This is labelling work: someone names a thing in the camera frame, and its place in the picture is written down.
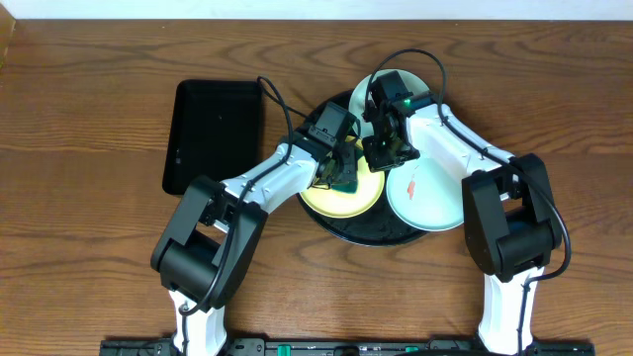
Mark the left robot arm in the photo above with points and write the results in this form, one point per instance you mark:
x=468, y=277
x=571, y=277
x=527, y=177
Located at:
x=205, y=251

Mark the light blue plate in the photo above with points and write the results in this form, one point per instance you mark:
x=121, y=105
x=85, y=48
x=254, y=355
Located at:
x=424, y=196
x=356, y=104

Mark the black rectangular tray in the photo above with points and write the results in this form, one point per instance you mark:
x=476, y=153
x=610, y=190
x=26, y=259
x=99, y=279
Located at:
x=216, y=130

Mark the light blue plate right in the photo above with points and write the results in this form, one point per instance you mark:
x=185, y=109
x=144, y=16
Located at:
x=424, y=196

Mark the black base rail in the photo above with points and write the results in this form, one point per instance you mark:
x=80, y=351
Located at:
x=260, y=347

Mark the light blue plate top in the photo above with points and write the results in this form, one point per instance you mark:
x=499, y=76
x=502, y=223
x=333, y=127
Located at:
x=356, y=104

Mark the round black tray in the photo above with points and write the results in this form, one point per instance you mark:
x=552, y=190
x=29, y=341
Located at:
x=379, y=226

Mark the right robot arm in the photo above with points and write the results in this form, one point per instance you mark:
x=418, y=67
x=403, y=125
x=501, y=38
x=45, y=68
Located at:
x=510, y=221

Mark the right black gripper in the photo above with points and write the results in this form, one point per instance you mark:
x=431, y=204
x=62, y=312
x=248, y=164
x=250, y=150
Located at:
x=376, y=162

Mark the yellow plate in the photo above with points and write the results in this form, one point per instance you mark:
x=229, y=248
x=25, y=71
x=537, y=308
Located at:
x=323, y=200

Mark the green yellow sponge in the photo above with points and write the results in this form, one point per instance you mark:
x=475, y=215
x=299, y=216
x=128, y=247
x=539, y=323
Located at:
x=346, y=188

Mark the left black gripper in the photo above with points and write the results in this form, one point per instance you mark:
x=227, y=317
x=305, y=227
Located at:
x=343, y=173

